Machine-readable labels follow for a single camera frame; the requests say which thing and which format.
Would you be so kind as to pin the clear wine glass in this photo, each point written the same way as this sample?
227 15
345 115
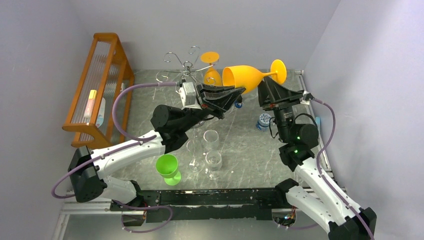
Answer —
214 163
210 140
196 163

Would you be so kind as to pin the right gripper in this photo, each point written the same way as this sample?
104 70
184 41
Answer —
284 100

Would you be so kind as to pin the green plastic wine glass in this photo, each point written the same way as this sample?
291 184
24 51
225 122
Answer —
167 166

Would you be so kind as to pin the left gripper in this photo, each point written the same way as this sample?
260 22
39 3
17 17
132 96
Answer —
218 101

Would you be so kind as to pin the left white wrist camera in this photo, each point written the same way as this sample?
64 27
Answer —
188 96

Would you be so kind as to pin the yellow pink tube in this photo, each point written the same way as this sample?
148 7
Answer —
90 104

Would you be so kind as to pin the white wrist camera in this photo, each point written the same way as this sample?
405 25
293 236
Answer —
188 96
307 97

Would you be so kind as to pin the light blue edge clip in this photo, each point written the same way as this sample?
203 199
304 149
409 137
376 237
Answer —
318 123

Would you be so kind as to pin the orange wooden rack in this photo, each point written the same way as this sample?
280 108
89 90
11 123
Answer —
107 70

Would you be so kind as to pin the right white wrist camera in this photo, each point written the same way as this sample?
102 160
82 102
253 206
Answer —
307 97

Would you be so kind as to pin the blue black utility tool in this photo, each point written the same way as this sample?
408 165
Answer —
238 104

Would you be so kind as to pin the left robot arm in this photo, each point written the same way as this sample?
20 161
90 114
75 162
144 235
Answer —
90 171

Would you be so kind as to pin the chrome wine glass rack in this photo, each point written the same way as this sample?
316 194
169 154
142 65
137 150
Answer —
185 73

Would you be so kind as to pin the orange plastic wine glass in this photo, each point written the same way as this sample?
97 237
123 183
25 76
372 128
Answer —
212 76
248 77

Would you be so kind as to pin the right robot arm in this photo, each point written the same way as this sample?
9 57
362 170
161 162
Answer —
331 209

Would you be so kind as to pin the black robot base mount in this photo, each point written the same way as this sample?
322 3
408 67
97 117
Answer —
239 203

